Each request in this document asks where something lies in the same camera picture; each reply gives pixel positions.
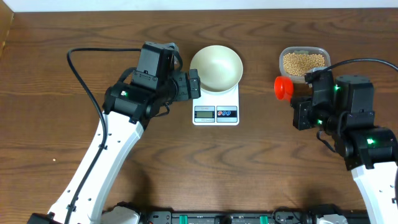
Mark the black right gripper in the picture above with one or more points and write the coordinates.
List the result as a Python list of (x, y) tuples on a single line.
[(300, 122)]

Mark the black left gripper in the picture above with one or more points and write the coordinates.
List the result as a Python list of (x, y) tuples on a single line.
[(193, 84)]

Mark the red measuring scoop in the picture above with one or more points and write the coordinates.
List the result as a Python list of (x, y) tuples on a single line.
[(283, 88)]

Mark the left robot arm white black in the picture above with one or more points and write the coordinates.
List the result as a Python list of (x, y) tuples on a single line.
[(137, 97)]

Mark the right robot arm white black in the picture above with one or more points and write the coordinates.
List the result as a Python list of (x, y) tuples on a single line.
[(342, 108)]

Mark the cream bowl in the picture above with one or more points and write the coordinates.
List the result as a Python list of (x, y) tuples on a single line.
[(220, 68)]

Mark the white digital kitchen scale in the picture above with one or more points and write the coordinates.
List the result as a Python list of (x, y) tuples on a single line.
[(217, 108)]

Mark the soybeans in container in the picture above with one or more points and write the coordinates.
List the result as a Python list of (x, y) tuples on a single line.
[(299, 64)]

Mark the clear plastic container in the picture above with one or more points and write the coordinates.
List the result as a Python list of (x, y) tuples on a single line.
[(302, 50)]

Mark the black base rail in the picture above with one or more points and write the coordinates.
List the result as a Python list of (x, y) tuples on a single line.
[(217, 217)]

